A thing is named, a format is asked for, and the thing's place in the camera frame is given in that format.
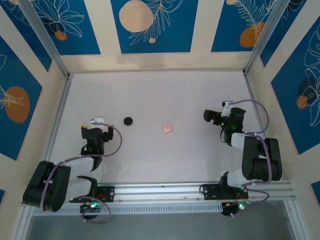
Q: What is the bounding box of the black controller board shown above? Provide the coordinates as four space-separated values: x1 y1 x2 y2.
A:
79 201 102 215
221 199 250 218

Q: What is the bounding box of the aluminium side rail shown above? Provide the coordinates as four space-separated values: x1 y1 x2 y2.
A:
39 73 74 166
242 71 283 181

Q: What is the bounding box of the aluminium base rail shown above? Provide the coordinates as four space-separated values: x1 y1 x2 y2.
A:
98 180 293 202

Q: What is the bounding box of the purple cable loop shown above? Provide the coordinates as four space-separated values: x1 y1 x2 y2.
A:
81 199 112 224

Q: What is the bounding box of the slotted grey cable duct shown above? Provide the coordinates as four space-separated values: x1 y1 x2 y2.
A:
32 201 225 216

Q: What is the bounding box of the aluminium frame post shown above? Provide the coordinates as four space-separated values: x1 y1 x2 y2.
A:
283 199 305 240
11 207 33 240
18 0 71 78
243 0 288 76

